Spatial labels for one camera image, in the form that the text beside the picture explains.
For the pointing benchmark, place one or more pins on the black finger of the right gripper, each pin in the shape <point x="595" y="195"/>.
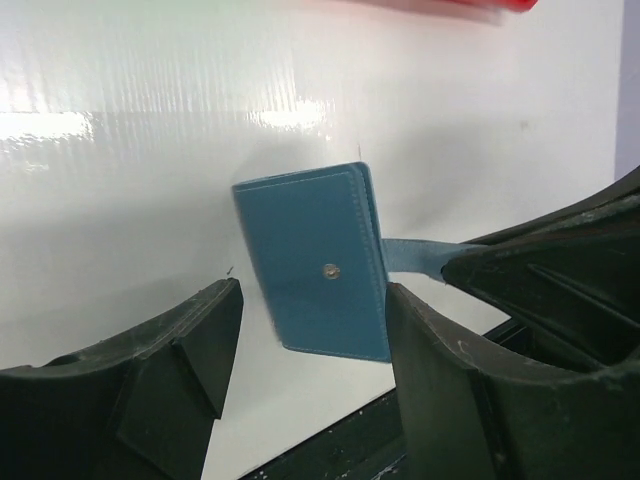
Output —
<point x="571" y="276"/>

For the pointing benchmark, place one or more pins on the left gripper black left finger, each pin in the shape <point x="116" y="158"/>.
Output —
<point x="138" y="405"/>

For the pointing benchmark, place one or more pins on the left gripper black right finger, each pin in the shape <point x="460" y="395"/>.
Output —
<point x="560" y="424"/>

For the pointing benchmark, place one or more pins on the blue leather card holder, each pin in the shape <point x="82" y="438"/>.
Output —
<point x="322" y="264"/>

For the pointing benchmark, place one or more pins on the middle red plastic bin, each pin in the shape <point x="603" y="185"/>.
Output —
<point x="477" y="11"/>

